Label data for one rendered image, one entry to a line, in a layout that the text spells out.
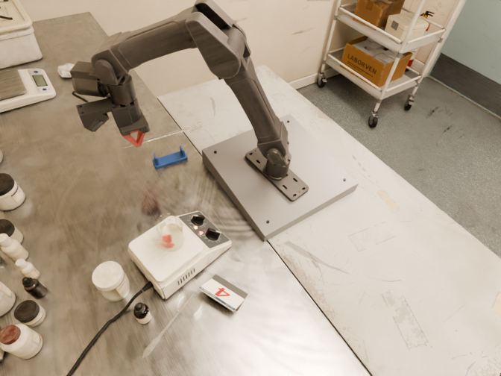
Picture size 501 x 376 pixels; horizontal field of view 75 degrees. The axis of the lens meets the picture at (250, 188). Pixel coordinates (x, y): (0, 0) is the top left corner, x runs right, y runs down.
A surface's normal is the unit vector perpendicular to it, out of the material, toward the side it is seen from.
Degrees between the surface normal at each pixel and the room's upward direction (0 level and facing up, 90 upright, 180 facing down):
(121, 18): 90
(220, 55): 94
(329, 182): 4
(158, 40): 91
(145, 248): 0
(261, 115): 93
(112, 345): 0
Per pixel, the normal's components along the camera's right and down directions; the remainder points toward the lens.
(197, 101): 0.06, -0.64
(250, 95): -0.07, 0.82
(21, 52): 0.58, 0.68
